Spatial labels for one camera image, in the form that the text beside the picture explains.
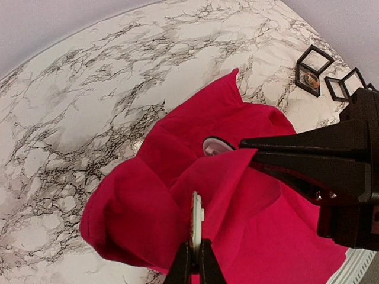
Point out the brown round brooch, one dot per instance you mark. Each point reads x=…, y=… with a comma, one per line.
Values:
x=311, y=80

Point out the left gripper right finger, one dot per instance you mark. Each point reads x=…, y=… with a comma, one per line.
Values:
x=208, y=266

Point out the red t-shirt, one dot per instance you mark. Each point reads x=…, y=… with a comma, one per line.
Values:
x=261, y=230

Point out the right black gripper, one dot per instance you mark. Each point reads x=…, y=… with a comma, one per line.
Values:
x=334, y=166

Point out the black open display box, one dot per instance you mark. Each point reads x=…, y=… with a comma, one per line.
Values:
x=342, y=89
x=371, y=87
x=313, y=60

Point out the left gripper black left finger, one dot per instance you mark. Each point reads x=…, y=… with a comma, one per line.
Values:
x=180, y=271

